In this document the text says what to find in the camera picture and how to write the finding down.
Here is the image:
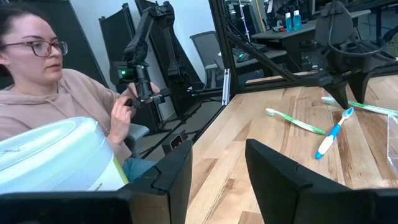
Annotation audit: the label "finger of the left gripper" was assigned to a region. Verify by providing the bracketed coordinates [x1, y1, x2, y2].
[323, 80, 351, 110]
[347, 73, 373, 105]

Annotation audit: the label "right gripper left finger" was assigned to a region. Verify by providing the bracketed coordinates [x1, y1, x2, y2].
[0, 139, 194, 224]

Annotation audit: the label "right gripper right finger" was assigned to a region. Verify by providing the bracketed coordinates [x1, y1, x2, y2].
[244, 138, 398, 224]

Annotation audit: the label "green and white toothbrush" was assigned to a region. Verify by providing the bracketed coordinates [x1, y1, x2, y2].
[266, 108, 326, 136]
[321, 96, 398, 116]

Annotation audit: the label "blue and white toothbrush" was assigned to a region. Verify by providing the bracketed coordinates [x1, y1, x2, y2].
[315, 107, 355, 161]

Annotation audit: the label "dark office desk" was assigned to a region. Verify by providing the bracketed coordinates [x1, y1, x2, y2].
[251, 9, 373, 74]

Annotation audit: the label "clear plastic organizer box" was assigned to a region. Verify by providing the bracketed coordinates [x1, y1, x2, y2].
[386, 112, 398, 175]

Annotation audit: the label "small blue liquid bottle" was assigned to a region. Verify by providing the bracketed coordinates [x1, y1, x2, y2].
[292, 9, 302, 31]
[285, 11, 294, 33]

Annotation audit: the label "green wipes canister white lid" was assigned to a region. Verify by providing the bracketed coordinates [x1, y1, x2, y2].
[0, 116, 129, 195]

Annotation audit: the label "grey office chair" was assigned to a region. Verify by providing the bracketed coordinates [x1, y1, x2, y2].
[189, 30, 226, 90]

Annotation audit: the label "person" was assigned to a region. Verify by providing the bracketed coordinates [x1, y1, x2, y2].
[0, 4, 161, 183]

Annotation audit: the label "black partition panel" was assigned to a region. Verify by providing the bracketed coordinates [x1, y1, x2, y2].
[0, 0, 108, 90]

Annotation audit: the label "eyeglasses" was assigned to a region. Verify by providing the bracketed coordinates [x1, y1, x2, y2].
[0, 40, 68, 58]

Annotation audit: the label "silver aluminium bracket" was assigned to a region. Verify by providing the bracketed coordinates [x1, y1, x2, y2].
[221, 68, 231, 106]

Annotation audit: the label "black aluminium table frame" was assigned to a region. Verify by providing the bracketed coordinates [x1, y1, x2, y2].
[136, 0, 398, 159]

